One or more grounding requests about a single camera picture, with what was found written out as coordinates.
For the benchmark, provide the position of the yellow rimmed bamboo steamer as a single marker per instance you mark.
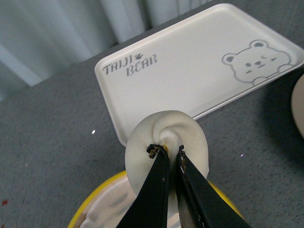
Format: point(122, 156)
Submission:
point(78, 213)

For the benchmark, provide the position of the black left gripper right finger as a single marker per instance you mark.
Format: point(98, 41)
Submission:
point(199, 205)

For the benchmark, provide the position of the white rectangular bear tray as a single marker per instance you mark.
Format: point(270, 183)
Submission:
point(195, 66)

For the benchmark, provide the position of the tan plate with black rim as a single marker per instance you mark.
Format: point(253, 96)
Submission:
point(297, 105)

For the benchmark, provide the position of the white steamed bun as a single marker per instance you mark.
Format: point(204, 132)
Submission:
point(171, 130)

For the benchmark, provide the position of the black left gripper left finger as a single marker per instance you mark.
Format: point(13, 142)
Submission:
point(150, 208)

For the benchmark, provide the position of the grey pleated curtain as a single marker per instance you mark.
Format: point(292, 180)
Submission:
point(42, 38)

